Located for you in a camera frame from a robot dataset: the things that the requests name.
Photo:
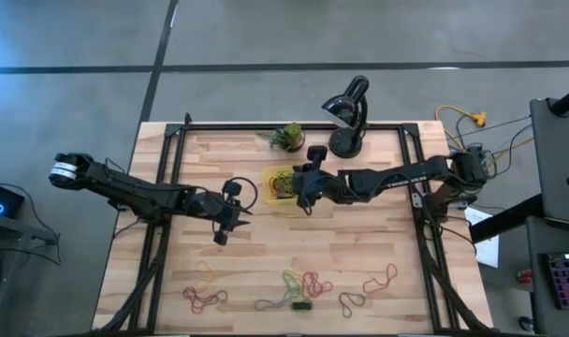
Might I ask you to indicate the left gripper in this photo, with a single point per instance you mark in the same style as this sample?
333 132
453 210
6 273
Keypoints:
212 208

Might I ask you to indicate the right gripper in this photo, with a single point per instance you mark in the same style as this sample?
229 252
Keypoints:
331 187

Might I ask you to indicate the yellow rubber band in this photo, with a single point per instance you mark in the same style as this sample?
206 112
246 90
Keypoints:
213 273

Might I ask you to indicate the blue rubber band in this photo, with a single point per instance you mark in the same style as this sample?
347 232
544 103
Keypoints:
281 299

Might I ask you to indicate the green wide rubber band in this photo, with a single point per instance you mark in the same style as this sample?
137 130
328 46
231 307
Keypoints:
293 307

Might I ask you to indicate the dark grey rubber band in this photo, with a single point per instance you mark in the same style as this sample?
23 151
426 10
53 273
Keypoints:
340 299

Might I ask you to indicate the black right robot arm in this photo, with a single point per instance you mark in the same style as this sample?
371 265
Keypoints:
406 178

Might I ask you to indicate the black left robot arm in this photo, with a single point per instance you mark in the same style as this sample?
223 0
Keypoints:
125 189

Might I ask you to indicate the yellow plastic bin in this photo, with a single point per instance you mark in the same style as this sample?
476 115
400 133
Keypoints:
266 194

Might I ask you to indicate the potted succulent plant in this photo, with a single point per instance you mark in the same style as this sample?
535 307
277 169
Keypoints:
288 137

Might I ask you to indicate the black desk lamp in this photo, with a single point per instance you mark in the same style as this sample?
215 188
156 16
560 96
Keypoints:
345 142

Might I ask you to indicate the white paper sheet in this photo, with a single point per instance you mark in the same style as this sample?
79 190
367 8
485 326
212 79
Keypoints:
488 250

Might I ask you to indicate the black support beam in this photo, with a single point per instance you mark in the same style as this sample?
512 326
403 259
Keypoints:
504 217

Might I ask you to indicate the grey metal stand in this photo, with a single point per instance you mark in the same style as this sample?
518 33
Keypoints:
13 224

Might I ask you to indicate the black computer with blue light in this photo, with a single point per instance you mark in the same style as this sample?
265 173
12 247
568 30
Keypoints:
4 201

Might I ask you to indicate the red can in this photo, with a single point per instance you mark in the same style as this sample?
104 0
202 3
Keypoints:
525 276

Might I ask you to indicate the grey desk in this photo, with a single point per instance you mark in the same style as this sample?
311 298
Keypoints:
556 154

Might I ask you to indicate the black monitor pole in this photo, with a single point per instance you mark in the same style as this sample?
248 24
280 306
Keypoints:
567 100

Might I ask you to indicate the black computer keyboard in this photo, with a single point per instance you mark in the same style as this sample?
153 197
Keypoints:
567 281

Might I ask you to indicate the black aluminium table frame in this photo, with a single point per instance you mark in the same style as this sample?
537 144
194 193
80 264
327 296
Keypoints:
289 126

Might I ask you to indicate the silver mounting bracket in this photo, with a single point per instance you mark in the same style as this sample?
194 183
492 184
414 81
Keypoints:
416 200

